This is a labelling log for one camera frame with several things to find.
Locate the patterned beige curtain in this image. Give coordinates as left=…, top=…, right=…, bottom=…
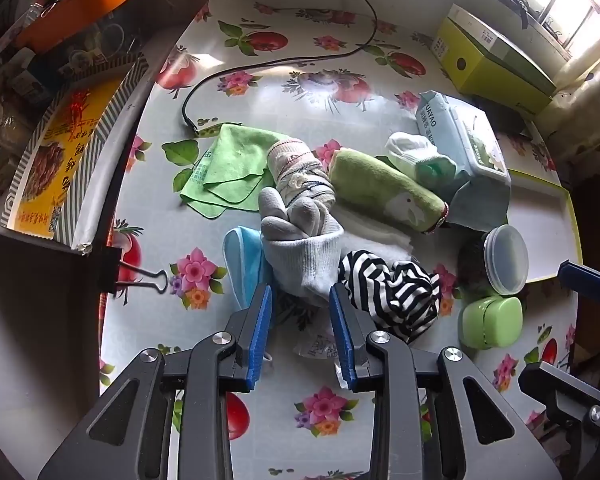
left=535, top=60, right=600, bottom=191

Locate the light blue sock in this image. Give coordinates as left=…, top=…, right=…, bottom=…
left=261, top=230, right=346, bottom=306
left=223, top=226, right=276, bottom=311

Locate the clear plastic wrapper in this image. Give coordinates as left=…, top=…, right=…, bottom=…
left=292, top=329, right=342, bottom=362

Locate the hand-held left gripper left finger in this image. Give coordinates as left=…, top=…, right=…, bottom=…
left=37, top=284, right=273, bottom=480

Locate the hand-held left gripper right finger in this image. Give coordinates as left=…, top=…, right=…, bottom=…
left=329, top=283, right=563, bottom=480

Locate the green towel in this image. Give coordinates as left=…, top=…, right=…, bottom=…
left=328, top=147, right=451, bottom=235

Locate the green microfiber cloth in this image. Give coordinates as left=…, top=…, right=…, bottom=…
left=180, top=122, right=291, bottom=219

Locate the orange box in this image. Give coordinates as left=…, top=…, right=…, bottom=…
left=15, top=0, right=148, bottom=53

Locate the floral plastic tablecloth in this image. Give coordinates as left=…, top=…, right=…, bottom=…
left=97, top=0, right=581, bottom=480

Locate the black binder clip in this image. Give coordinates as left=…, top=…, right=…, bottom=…
left=97, top=247, right=170, bottom=295

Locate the white sock with green toe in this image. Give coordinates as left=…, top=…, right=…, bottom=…
left=384, top=131, right=458, bottom=186

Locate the grey glove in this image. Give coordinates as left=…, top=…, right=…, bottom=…
left=257, top=187, right=345, bottom=241

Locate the white and green box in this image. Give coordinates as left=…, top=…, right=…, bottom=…
left=447, top=4, right=558, bottom=98

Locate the clear round plastic container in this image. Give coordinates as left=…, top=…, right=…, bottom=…
left=457, top=225, right=530, bottom=297

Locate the small green jar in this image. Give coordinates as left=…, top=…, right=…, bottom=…
left=458, top=296, right=524, bottom=350

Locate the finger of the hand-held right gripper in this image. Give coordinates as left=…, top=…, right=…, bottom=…
left=517, top=360, right=600, bottom=441
left=557, top=259, right=600, bottom=313

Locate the yellow-green shoebox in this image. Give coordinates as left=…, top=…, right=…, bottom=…
left=430, top=15, right=558, bottom=113

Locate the white patterned sock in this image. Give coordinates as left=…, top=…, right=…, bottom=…
left=266, top=139, right=337, bottom=211

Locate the yellow printed carton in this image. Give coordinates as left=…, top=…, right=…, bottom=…
left=0, top=55, right=151, bottom=256

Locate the black cable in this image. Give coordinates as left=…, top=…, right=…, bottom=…
left=182, top=0, right=378, bottom=133

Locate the yellow-green box lid tray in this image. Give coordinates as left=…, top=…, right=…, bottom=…
left=497, top=165, right=583, bottom=283

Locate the black white striped sock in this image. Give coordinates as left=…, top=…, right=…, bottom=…
left=337, top=250, right=442, bottom=345

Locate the wet wipes pack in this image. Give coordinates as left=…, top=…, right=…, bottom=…
left=414, top=90, right=512, bottom=231

